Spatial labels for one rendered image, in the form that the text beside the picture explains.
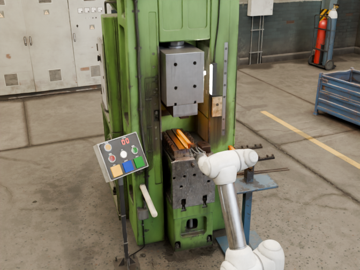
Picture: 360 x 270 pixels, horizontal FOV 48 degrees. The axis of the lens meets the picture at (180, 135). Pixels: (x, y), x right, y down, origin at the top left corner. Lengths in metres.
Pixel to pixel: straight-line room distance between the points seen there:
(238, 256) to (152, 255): 1.49
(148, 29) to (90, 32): 5.21
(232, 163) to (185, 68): 1.03
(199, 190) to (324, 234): 1.36
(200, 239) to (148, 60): 1.66
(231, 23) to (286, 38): 7.68
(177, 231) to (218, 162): 1.46
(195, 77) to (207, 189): 0.97
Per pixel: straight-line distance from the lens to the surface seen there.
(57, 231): 4.16
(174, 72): 3.02
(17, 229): 4.33
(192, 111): 3.16
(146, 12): 3.04
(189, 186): 3.36
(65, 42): 8.18
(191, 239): 3.68
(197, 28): 3.17
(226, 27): 3.25
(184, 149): 3.26
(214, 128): 3.44
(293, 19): 10.93
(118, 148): 2.96
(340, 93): 6.73
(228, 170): 2.26
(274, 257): 2.44
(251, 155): 2.30
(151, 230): 3.74
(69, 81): 8.34
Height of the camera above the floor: 2.37
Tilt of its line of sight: 23 degrees down
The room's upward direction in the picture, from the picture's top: 1 degrees counter-clockwise
